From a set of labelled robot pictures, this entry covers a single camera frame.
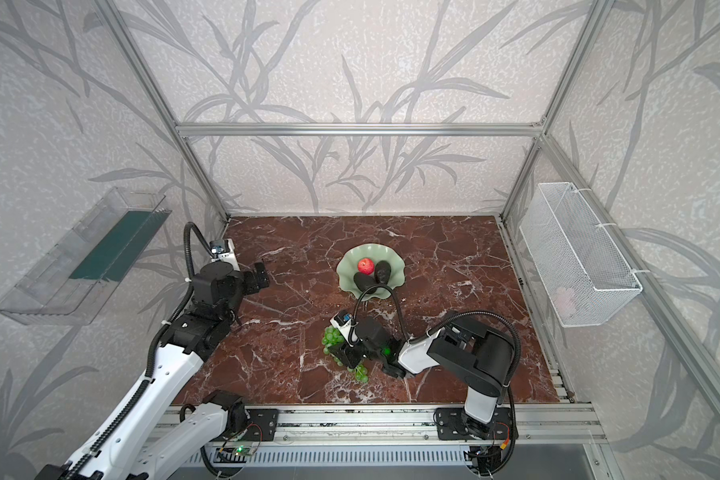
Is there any green fake grape bunch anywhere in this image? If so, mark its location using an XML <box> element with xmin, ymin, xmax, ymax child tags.
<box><xmin>321</xmin><ymin>326</ymin><xmax>369</xmax><ymax>384</ymax></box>

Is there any dark fake avocado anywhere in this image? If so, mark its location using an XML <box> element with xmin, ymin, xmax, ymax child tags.
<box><xmin>374</xmin><ymin>260</ymin><xmax>392</xmax><ymax>285</ymax></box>
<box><xmin>353</xmin><ymin>272</ymin><xmax>379</xmax><ymax>295</ymax></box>

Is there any red fake peach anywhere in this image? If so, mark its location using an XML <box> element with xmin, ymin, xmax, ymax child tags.
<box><xmin>357</xmin><ymin>257</ymin><xmax>375</xmax><ymax>275</ymax></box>

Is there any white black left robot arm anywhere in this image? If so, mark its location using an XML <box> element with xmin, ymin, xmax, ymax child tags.
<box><xmin>37</xmin><ymin>261</ymin><xmax>270</xmax><ymax>479</ymax></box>

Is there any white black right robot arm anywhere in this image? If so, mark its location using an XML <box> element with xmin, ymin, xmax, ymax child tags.
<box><xmin>327</xmin><ymin>310</ymin><xmax>522</xmax><ymax>426</ymax></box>

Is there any light green wavy fruit bowl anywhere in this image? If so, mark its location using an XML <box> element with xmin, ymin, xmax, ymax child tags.
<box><xmin>336</xmin><ymin>243</ymin><xmax>406</xmax><ymax>300</ymax></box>

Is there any white ventilation grille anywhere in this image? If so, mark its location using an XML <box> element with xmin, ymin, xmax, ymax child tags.
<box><xmin>212</xmin><ymin>445</ymin><xmax>468</xmax><ymax>468</ymax></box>

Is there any green circuit board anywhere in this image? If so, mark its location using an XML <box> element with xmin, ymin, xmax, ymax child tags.
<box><xmin>216</xmin><ymin>444</ymin><xmax>259</xmax><ymax>463</ymax></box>

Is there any pink item in basket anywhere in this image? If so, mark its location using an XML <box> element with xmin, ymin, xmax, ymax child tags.
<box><xmin>552</xmin><ymin>287</ymin><xmax>577</xmax><ymax>320</ymax></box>

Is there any aluminium back crossbar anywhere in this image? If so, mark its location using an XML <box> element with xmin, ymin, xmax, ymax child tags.
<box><xmin>177</xmin><ymin>123</ymin><xmax>542</xmax><ymax>137</ymax></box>

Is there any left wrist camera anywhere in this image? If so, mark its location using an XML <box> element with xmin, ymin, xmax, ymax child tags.
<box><xmin>209</xmin><ymin>238</ymin><xmax>240</xmax><ymax>271</ymax></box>

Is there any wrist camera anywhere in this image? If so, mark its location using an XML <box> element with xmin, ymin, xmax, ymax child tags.
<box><xmin>209</xmin><ymin>238</ymin><xmax>240</xmax><ymax>271</ymax></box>
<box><xmin>330</xmin><ymin>310</ymin><xmax>357</xmax><ymax>345</ymax></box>

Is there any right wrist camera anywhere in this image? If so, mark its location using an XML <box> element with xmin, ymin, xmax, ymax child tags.
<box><xmin>330</xmin><ymin>310</ymin><xmax>357</xmax><ymax>345</ymax></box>

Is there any aluminium front rail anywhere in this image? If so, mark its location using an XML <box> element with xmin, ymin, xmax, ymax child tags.
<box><xmin>241</xmin><ymin>403</ymin><xmax>607</xmax><ymax>447</ymax></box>

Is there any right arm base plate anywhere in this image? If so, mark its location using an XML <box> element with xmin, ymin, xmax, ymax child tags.
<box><xmin>433</xmin><ymin>406</ymin><xmax>518</xmax><ymax>441</ymax></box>

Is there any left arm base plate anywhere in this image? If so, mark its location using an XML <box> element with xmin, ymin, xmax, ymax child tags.
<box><xmin>216</xmin><ymin>408</ymin><xmax>279</xmax><ymax>443</ymax></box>

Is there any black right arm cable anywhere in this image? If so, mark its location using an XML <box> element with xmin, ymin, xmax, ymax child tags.
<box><xmin>349</xmin><ymin>283</ymin><xmax>522</xmax><ymax>457</ymax></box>

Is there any clear plastic wall bin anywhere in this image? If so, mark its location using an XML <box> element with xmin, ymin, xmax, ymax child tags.
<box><xmin>0</xmin><ymin>187</ymin><xmax>172</xmax><ymax>326</ymax></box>

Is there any white wire mesh basket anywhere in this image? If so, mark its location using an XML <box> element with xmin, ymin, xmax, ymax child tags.
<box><xmin>520</xmin><ymin>182</ymin><xmax>643</xmax><ymax>328</ymax></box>

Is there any aluminium frame corner post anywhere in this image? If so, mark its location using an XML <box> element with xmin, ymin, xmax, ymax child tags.
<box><xmin>500</xmin><ymin>0</ymin><xmax>615</xmax><ymax>223</ymax></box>

